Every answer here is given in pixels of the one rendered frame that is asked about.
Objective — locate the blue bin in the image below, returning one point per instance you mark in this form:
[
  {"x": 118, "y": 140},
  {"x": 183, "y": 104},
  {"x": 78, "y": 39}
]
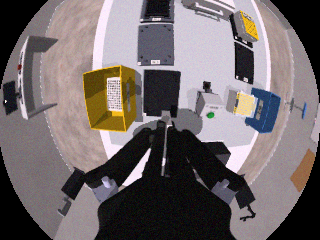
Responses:
[{"x": 262, "y": 108}]

